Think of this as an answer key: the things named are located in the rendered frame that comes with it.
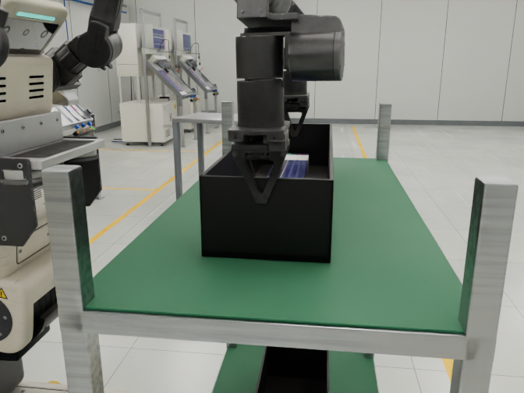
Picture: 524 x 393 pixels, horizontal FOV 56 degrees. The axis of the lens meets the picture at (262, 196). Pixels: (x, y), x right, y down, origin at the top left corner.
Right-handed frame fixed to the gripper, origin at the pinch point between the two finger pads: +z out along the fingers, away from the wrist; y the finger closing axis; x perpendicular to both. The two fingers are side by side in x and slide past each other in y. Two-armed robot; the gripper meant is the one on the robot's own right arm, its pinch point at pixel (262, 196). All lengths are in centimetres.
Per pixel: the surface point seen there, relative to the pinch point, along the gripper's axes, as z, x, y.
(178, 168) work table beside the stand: 57, 104, 293
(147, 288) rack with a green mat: 8.6, 12.2, -10.2
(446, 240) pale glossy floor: 102, -92, 276
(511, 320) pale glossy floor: 104, -98, 167
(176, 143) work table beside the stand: 37, 104, 293
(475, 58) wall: -27, -282, 940
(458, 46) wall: -50, -249, 940
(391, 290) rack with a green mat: 9.0, -15.8, -7.1
